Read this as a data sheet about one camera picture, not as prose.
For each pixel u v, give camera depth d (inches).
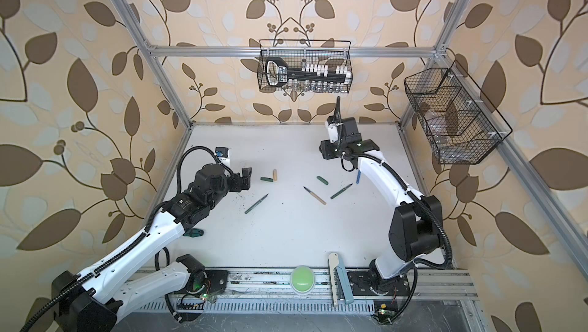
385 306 28.2
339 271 29.0
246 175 27.9
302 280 29.1
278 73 33.2
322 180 39.1
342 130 25.9
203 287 28.7
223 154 26.1
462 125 28.8
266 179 38.7
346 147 25.7
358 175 40.0
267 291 29.0
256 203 36.7
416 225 17.4
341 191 37.8
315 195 37.7
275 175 40.1
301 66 31.6
